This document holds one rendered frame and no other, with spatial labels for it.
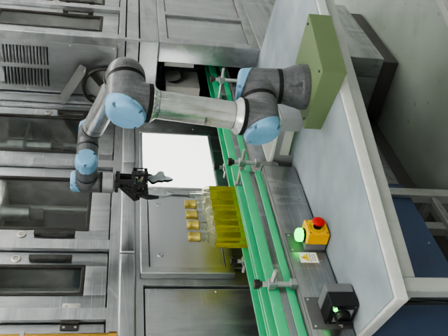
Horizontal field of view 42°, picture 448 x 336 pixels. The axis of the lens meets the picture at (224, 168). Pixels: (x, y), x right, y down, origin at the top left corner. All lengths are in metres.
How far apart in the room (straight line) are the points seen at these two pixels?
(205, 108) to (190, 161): 0.89
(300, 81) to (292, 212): 0.45
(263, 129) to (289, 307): 0.53
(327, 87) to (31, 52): 1.57
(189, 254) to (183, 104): 0.67
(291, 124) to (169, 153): 0.70
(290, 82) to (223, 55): 1.04
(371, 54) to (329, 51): 1.29
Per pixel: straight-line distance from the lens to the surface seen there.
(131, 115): 1.69
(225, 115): 1.75
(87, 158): 1.99
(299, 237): 1.85
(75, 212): 2.38
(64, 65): 2.92
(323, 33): 1.90
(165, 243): 2.20
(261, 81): 1.86
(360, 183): 1.66
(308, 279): 1.79
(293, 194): 2.08
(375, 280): 1.57
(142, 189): 2.12
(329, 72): 1.78
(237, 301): 2.09
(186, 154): 2.65
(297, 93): 1.88
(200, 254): 2.18
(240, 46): 2.89
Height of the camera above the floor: 1.42
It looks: 10 degrees down
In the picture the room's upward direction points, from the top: 88 degrees counter-clockwise
